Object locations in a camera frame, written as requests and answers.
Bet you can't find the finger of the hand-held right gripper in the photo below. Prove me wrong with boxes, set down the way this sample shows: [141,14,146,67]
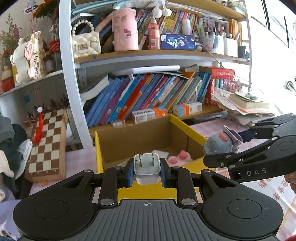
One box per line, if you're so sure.
[203,136,296,168]
[238,113,296,142]

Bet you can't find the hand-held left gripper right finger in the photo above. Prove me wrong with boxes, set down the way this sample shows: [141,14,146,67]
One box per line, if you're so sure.
[160,159,241,209]

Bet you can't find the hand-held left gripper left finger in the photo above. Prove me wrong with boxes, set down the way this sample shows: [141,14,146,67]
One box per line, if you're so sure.
[54,159,135,209]

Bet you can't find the small white cube charger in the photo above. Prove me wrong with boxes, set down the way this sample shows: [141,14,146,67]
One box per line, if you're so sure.
[134,153,161,185]

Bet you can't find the pink plush paw toy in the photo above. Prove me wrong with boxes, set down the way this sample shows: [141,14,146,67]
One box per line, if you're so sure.
[167,150,192,165]

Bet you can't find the small grey purple plush toy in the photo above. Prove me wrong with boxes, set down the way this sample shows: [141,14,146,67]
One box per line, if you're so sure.
[203,125,243,155]

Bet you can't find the yellow cardboard box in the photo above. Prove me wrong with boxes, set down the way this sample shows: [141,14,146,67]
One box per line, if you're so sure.
[94,114,216,200]

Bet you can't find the person's right hand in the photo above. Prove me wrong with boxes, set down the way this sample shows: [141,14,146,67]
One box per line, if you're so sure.
[284,173,296,193]

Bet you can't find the pink checked tablecloth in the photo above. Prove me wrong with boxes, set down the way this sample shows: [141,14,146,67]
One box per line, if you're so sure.
[62,116,296,241]

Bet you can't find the thick green cover book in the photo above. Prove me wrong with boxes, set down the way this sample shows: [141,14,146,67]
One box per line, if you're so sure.
[229,92,270,110]

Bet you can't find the messy stack of papers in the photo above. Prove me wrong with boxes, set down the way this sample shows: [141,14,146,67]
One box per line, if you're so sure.
[211,88,275,128]

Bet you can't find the pink bead flower ornament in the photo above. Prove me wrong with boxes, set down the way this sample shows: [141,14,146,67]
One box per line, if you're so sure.
[228,77,243,93]

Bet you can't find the white carton blue print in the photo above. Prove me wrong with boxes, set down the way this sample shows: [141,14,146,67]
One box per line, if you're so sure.
[132,108,156,124]

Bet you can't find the small orange carton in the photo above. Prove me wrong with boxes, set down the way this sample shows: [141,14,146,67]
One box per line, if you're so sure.
[152,106,168,118]

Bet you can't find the orange white carton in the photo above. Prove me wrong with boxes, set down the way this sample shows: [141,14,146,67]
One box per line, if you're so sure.
[173,101,203,117]

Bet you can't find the red thick dictionary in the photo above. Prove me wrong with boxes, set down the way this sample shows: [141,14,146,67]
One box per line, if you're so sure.
[200,66,235,105]

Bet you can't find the row of colourful books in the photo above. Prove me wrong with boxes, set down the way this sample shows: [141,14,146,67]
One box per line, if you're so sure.
[84,72,215,127]

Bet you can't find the small black box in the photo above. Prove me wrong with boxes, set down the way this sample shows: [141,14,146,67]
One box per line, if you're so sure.
[237,46,250,59]

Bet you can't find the wooden chessboard box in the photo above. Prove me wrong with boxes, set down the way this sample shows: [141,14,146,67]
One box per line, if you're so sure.
[24,108,68,183]

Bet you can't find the white pen holder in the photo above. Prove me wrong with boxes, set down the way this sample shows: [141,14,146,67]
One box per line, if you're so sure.
[205,35,224,55]
[223,37,238,56]

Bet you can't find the open white book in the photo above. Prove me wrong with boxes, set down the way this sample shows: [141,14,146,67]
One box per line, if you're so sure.
[80,75,110,102]

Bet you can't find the row of yellow books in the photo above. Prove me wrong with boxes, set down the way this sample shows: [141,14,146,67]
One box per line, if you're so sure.
[228,19,243,41]

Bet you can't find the white cloth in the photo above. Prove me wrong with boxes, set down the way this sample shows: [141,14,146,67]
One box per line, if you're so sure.
[17,140,33,172]

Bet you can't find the bundle of pens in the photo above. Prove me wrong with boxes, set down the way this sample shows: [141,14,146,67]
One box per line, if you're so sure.
[195,20,240,40]

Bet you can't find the dark green garment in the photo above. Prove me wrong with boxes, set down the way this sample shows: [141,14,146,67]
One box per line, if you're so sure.
[0,124,29,193]

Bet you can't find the white wooden bookshelf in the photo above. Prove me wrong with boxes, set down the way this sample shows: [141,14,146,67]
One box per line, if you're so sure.
[59,0,252,149]

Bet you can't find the lavender cloth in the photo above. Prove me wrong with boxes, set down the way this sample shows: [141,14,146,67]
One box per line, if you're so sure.
[0,199,22,234]

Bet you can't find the smartphone with lit screen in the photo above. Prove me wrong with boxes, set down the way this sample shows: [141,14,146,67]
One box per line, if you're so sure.
[160,34,197,51]

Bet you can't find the white bottle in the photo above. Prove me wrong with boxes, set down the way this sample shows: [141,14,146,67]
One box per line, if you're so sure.
[182,19,194,36]

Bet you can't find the grey garment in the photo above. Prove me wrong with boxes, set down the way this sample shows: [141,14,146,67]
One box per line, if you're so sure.
[0,116,12,139]

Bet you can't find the white quilted handbag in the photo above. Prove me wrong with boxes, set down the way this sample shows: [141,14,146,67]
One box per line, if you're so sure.
[71,20,101,58]

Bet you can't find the brown glass bottle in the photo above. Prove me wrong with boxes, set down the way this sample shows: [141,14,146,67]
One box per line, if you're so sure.
[44,51,55,73]

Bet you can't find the orange pink bottle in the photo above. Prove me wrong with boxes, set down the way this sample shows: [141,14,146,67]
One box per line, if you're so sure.
[147,17,161,50]

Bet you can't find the pink cylindrical container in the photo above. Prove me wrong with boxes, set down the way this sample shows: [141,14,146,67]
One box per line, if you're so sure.
[112,8,139,52]

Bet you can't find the row of slim paperback books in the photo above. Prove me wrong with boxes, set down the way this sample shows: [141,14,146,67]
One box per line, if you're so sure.
[136,8,199,35]

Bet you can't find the red white doll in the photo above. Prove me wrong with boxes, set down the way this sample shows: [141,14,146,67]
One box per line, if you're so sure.
[0,68,15,92]

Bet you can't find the white pink cat ornament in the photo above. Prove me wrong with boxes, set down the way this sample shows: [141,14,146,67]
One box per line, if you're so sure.
[10,31,47,84]

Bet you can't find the white pompom ornament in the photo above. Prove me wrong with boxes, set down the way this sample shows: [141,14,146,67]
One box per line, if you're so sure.
[151,0,172,18]

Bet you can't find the dried flowers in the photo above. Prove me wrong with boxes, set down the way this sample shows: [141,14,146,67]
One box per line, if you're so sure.
[0,13,22,57]

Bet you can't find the white charging cable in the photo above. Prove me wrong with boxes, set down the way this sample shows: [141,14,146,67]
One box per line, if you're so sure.
[196,45,223,68]

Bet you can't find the wall poster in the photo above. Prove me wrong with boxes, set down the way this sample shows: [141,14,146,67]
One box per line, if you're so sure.
[264,0,288,45]

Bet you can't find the white framed wall picture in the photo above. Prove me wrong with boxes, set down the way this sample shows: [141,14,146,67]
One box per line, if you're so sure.
[251,0,267,27]

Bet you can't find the grey wall shelf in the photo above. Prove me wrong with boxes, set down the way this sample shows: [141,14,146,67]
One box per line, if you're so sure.
[0,70,67,112]

